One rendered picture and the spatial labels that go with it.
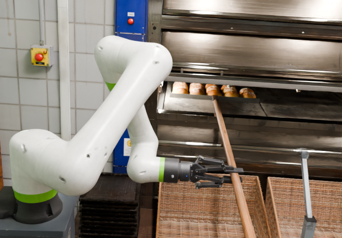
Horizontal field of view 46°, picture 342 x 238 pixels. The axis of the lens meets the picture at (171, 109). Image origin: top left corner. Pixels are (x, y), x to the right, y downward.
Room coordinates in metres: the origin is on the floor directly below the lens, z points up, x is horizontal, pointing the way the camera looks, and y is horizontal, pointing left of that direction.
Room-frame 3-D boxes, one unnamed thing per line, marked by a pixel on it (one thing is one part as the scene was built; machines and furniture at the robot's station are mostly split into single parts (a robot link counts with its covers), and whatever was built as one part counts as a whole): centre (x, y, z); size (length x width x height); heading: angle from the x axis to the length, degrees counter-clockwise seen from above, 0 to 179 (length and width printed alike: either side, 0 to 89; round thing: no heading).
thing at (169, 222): (1.82, -0.24, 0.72); 0.56 x 0.49 x 0.28; 90
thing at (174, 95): (2.56, -0.26, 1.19); 0.55 x 0.36 x 0.03; 89
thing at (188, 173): (1.38, -0.09, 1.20); 0.09 x 0.07 x 0.08; 90
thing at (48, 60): (2.05, 0.68, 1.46); 0.10 x 0.07 x 0.10; 89
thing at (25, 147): (1.05, 0.37, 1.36); 0.16 x 0.13 x 0.19; 57
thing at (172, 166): (1.38, -0.02, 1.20); 0.12 x 0.06 x 0.09; 0
